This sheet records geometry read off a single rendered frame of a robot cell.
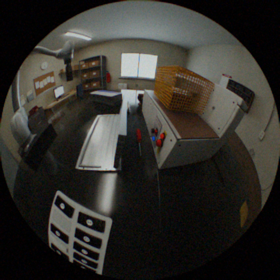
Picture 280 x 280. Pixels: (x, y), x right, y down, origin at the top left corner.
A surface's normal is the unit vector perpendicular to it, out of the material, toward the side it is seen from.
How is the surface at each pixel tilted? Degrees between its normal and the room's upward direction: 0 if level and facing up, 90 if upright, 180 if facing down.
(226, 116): 90
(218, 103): 90
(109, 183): 0
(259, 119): 90
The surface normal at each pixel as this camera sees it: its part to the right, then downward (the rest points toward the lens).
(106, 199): 0.09, -0.69
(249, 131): -1.00, -0.07
